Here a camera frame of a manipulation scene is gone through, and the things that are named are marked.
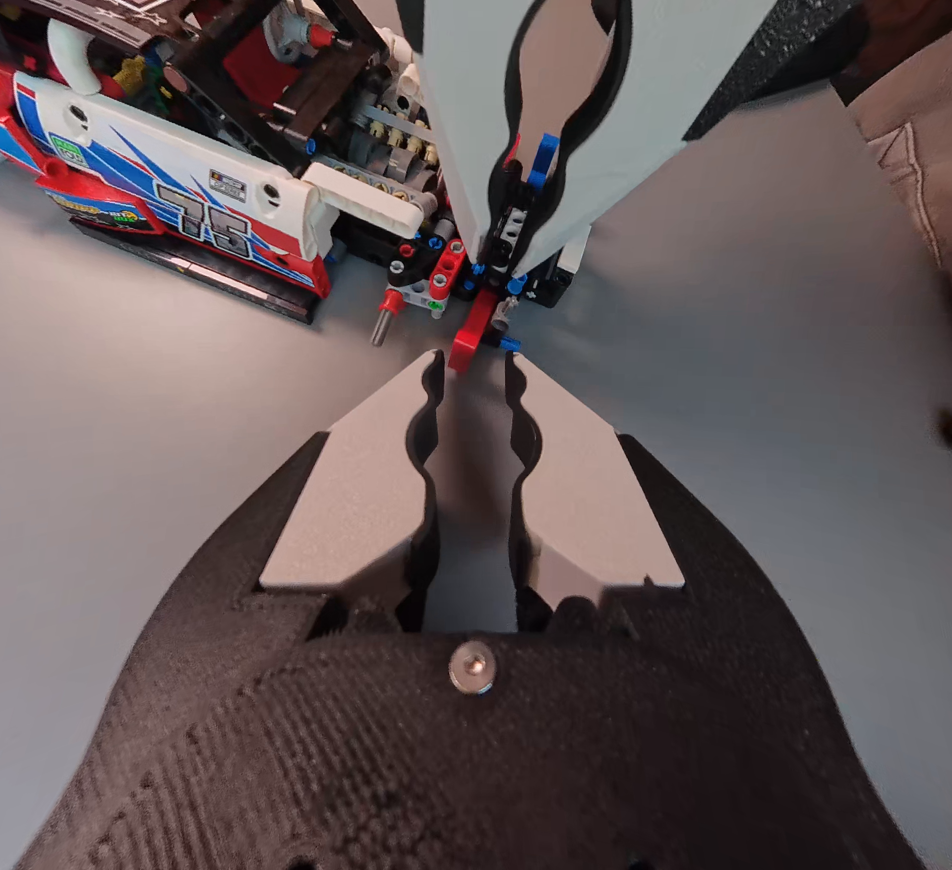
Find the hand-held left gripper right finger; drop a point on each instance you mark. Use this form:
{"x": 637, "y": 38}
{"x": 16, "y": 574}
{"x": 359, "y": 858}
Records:
{"x": 595, "y": 513}

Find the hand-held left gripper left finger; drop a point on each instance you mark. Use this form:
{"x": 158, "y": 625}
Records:
{"x": 349, "y": 513}

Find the toy brick race car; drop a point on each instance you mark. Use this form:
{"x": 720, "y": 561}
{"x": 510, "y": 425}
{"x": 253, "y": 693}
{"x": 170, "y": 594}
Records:
{"x": 149, "y": 141}

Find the grey desk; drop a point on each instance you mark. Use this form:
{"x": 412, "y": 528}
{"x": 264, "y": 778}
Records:
{"x": 744, "y": 327}

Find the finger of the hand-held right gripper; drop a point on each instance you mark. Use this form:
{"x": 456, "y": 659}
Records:
{"x": 468, "y": 29}
{"x": 684, "y": 29}

